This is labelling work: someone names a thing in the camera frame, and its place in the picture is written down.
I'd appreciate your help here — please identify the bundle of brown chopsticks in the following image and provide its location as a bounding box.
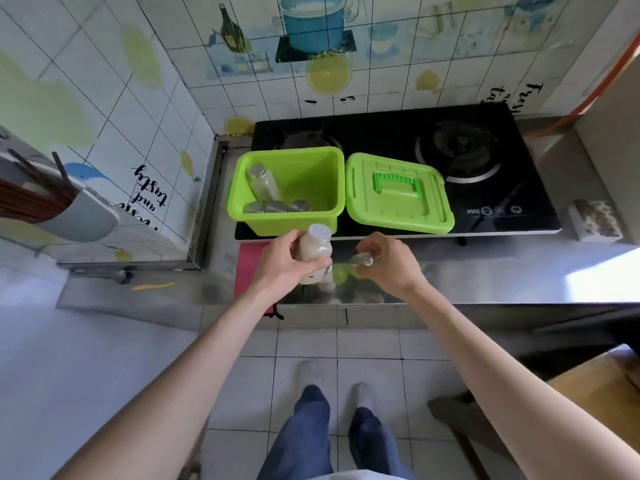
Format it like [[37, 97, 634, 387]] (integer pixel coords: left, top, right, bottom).
[[0, 149, 81, 224]]

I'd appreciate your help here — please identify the person's left white shoe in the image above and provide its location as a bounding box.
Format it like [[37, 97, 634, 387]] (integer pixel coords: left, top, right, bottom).
[[296, 359, 327, 391]]

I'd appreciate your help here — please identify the black glass gas stove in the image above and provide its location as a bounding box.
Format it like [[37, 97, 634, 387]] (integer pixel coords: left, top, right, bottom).
[[234, 102, 564, 242]]

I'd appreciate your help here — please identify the person's right white shoe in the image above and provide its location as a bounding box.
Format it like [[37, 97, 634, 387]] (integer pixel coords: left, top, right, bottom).
[[352, 382, 379, 410]]

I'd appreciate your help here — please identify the orange gas hose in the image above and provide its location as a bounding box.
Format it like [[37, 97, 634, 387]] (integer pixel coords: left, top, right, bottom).
[[522, 25, 640, 141]]

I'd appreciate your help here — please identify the person's left forearm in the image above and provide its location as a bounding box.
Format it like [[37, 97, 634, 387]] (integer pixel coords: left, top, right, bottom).
[[52, 282, 296, 480]]

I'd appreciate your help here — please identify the yellow white dish sponge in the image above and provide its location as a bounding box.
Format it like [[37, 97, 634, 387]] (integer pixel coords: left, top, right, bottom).
[[568, 199, 625, 243]]

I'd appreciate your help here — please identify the red cutting board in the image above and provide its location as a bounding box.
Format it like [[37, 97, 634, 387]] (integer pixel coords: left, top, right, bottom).
[[233, 242, 285, 320]]

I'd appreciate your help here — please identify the person's white shoe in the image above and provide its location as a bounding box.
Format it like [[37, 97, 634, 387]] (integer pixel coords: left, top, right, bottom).
[[352, 382, 379, 410], [296, 359, 327, 391]]

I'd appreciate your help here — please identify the clear bottle with beige powder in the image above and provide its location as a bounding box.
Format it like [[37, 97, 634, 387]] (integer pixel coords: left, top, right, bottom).
[[295, 224, 335, 286]]

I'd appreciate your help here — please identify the person's right hand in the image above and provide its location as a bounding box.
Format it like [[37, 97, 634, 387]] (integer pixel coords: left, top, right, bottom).
[[352, 232, 431, 302]]

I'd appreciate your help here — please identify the wooden table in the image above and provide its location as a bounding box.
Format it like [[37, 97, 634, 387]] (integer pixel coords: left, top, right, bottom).
[[545, 344, 640, 448]]

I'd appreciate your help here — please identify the person's left hand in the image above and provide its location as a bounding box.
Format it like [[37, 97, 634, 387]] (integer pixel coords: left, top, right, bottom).
[[249, 230, 334, 302]]

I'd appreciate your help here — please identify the green plastic box lid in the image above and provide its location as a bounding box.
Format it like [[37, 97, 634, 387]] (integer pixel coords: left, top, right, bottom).
[[344, 153, 456, 235]]

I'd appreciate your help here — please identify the person's left leg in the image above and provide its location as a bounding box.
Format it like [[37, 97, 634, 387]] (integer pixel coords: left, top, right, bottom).
[[256, 385, 334, 480]]

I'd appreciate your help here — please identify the green plastic storage box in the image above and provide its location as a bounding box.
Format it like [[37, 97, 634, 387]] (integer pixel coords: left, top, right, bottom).
[[227, 146, 346, 237]]

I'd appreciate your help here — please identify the person's right forearm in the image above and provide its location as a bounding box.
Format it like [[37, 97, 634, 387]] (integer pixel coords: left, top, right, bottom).
[[400, 279, 640, 480]]

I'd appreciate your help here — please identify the grey wall chopstick holder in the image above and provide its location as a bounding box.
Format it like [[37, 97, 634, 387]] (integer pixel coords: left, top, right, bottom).
[[0, 126, 121, 246]]

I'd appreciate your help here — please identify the person's right leg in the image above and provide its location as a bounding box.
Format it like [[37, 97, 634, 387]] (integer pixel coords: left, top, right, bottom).
[[348, 407, 417, 480]]

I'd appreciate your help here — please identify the person's leg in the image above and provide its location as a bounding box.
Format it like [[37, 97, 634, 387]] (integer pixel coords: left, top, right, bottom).
[[348, 407, 417, 480], [256, 385, 334, 480]]

